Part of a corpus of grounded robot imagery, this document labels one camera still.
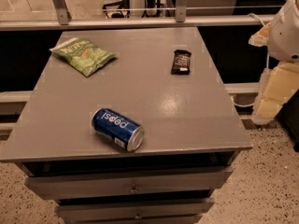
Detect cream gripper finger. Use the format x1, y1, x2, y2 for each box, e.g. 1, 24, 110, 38
249, 22, 270, 47
251, 62, 299, 125

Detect black rxbar chocolate bar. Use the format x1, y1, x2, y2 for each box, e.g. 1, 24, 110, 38
171, 49, 192, 75

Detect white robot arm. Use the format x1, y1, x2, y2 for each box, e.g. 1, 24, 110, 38
249, 0, 299, 125

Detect green jalapeno chip bag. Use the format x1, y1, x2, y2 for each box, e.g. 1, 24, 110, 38
50, 37, 115, 77

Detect black office chair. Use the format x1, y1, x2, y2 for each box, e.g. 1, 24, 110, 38
102, 0, 130, 19

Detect grey drawer cabinet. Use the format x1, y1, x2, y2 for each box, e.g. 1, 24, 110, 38
0, 28, 251, 224

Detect blue pepsi can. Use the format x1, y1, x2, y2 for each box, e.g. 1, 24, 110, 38
92, 108, 145, 152

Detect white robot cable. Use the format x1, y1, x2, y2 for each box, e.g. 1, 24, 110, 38
232, 12, 271, 108

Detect metal railing frame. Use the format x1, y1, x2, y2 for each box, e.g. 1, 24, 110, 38
0, 0, 280, 31

